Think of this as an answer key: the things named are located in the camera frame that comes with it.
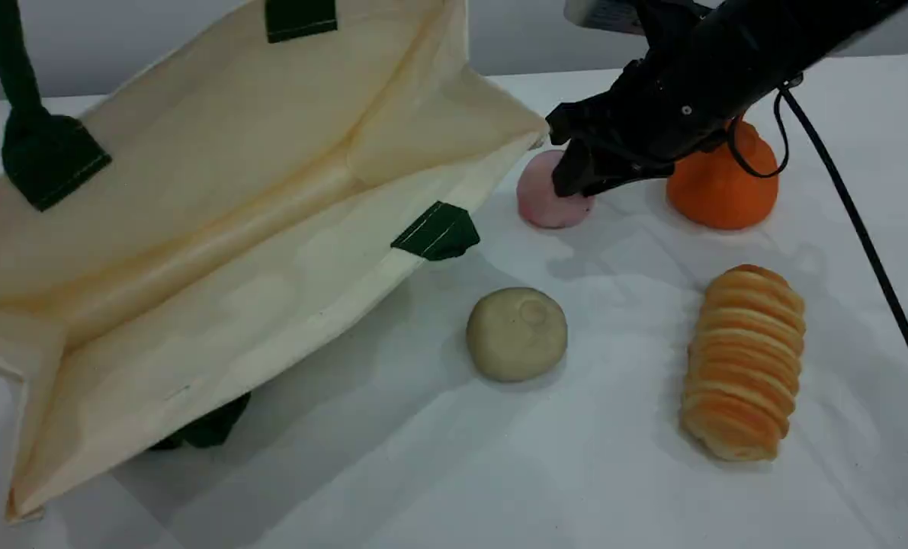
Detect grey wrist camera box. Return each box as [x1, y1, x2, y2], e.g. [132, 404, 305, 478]
[563, 0, 717, 37]

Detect pink toy peach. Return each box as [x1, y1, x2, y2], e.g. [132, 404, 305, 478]
[516, 149, 597, 230]

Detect ridged golden bread roll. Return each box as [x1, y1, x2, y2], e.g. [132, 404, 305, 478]
[679, 264, 807, 464]

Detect white canvas handbag green handles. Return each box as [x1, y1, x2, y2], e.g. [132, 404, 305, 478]
[0, 0, 551, 527]

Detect orange toy pear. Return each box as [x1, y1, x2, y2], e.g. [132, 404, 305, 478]
[666, 118, 780, 232]

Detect beige round bun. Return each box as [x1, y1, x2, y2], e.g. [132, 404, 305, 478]
[465, 287, 569, 384]

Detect black cable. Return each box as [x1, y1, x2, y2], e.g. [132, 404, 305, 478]
[727, 76, 908, 419]

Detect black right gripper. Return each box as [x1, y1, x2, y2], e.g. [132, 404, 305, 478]
[545, 55, 733, 199]

